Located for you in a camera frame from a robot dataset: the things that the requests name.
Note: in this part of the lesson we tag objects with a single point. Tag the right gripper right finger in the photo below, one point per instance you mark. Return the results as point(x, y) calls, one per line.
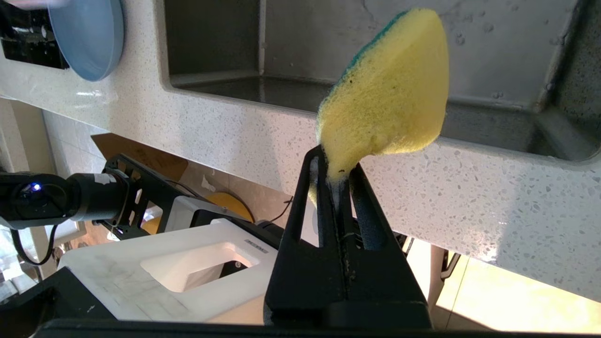
point(380, 286)

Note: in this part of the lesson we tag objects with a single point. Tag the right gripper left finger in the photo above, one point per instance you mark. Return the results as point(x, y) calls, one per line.
point(305, 291)

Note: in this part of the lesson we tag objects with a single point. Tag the yellow sponge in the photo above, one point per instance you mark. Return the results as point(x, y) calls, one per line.
point(389, 89)

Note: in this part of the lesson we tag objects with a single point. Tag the blue-grey plate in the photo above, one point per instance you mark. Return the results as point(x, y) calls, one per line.
point(89, 37)

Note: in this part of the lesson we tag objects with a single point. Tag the pink bowl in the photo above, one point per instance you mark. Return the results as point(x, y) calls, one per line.
point(33, 3)

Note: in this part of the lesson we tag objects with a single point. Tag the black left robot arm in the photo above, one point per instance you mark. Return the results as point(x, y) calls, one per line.
point(51, 199)

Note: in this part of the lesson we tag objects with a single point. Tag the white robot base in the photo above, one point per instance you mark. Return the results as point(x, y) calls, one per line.
point(117, 277)

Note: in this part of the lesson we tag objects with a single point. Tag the stainless steel sink basin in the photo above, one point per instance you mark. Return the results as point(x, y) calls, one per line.
point(493, 47)

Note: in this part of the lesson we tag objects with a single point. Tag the brown cardboard sheet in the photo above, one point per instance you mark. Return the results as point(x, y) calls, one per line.
point(141, 152)

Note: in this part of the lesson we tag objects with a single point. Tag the black robot body panel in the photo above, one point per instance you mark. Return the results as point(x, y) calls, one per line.
point(56, 300)

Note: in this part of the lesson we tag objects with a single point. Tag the black induction cooktop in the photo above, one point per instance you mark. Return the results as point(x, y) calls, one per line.
point(23, 42)

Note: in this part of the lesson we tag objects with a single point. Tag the black metal base frame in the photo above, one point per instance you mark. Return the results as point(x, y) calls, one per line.
point(150, 188)

